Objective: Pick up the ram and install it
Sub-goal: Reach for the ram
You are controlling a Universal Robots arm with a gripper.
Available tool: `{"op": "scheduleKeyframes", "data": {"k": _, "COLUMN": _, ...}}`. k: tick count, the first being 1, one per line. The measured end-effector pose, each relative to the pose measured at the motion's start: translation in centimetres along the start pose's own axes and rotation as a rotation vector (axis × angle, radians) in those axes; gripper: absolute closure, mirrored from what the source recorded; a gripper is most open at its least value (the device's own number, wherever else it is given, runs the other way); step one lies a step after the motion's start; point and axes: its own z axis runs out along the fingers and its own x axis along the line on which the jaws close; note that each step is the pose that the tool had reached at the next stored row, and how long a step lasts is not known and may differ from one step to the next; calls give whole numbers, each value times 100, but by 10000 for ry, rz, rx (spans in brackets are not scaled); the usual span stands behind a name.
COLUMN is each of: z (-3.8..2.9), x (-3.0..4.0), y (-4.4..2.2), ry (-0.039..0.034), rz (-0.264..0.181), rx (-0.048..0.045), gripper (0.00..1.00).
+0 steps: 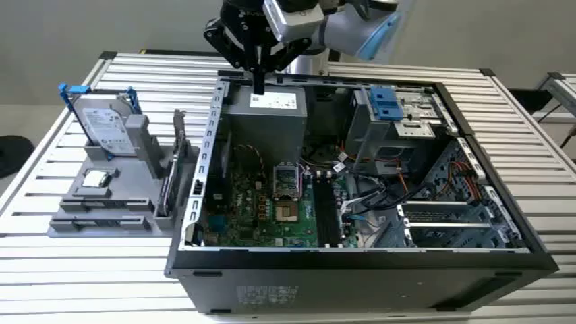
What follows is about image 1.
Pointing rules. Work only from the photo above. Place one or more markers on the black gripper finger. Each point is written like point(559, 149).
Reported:
point(225, 44)
point(289, 54)

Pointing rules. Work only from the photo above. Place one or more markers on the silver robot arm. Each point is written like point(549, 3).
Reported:
point(342, 33)

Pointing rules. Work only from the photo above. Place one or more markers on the black RAM slot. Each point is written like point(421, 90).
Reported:
point(319, 209)
point(325, 209)
point(331, 209)

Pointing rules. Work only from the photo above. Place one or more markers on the grey power supply unit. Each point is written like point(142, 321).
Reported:
point(266, 135)

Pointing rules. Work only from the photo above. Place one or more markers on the blue plastic drive latch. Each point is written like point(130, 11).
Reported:
point(385, 101)

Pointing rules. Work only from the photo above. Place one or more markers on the silver drive cage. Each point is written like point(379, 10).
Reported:
point(414, 130)

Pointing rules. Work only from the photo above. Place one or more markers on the hard disk in blue carrier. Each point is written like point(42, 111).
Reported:
point(103, 125)

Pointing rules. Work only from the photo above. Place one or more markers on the thin locking lever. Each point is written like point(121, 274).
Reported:
point(299, 184)

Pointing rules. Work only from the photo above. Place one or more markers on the grey parts rack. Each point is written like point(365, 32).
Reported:
point(126, 175)

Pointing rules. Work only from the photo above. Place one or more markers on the graphics card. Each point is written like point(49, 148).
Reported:
point(169, 192)

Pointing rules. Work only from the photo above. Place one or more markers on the CPU socket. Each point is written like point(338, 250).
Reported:
point(287, 212)

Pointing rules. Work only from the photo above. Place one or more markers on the silver CPU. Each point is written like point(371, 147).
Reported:
point(95, 179)

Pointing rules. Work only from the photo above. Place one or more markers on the green motherboard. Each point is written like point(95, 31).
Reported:
point(243, 222)

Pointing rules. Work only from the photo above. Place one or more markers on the blue expansion slot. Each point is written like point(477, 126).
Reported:
point(217, 224)

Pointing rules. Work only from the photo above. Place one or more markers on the round black floor object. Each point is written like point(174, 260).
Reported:
point(15, 155)

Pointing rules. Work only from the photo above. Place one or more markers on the metal slat side table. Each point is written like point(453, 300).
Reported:
point(561, 84)

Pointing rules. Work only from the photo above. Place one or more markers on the black PC case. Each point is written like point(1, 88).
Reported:
point(315, 290)

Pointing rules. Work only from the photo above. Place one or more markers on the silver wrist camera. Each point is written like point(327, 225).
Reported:
point(293, 20)

